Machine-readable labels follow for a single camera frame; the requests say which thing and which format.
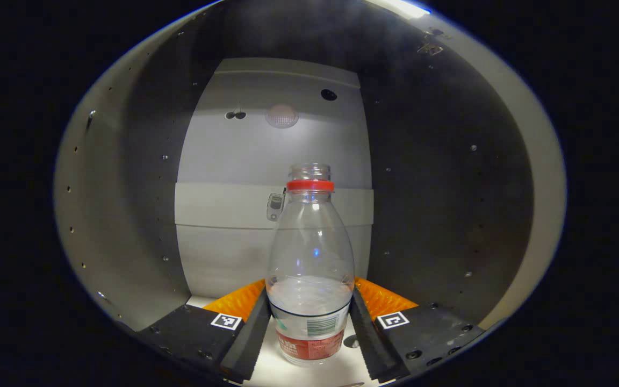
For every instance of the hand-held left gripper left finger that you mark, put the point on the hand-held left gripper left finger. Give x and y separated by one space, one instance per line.
250 338

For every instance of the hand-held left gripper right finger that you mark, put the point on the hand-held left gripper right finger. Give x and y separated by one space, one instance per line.
368 338

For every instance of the clear plastic bottle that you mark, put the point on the clear plastic bottle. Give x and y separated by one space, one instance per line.
309 252

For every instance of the round cabinet light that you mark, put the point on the round cabinet light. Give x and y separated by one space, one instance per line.
281 115

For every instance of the metal door hinge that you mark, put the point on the metal door hinge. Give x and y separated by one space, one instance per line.
430 47

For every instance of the long ceiling light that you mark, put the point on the long ceiling light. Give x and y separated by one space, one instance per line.
403 7

